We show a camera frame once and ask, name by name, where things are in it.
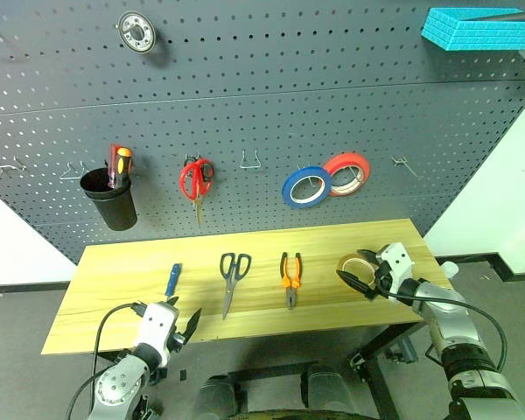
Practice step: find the round metal bearing disc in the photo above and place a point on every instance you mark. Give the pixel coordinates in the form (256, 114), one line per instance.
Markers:
(147, 42)

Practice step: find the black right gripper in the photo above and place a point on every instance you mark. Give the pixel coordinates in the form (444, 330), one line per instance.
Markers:
(381, 282)

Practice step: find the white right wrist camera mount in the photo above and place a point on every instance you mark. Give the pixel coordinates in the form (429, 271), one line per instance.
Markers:
(398, 260)

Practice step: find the white plastic object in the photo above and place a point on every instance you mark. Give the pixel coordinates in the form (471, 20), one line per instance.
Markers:
(449, 268)

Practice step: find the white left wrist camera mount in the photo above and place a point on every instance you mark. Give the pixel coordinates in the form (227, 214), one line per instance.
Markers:
(157, 321)

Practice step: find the orange and black pliers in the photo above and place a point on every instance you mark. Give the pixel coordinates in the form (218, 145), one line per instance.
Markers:
(290, 289)

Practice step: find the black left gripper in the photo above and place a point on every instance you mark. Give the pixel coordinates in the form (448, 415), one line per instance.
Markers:
(177, 340)

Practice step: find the black metal table frame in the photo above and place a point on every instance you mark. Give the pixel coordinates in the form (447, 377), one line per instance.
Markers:
(376, 363)

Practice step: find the blue foam block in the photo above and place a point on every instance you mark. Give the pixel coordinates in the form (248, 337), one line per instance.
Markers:
(472, 32)

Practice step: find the black plastic cup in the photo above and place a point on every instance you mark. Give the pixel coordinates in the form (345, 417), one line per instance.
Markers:
(114, 210)

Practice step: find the red tape roll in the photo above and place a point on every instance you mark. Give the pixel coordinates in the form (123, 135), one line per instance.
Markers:
(363, 164)

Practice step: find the blue tape roll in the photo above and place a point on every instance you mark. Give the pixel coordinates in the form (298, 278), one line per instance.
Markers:
(287, 190)

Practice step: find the grey perforated pegboard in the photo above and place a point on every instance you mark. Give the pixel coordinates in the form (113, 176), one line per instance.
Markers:
(245, 87)

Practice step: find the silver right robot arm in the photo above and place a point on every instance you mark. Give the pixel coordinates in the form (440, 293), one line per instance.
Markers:
(455, 324)

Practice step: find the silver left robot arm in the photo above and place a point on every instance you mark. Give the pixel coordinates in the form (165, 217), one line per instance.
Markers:
(118, 385)

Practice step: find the dark grey rounded shape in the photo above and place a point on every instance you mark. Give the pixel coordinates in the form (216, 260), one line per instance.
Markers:
(328, 389)
(214, 396)

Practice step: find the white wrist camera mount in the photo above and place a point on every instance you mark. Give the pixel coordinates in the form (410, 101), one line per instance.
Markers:
(157, 321)
(398, 260)

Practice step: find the clear yellowish tape roll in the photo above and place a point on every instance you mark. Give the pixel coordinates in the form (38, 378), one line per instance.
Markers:
(347, 261)

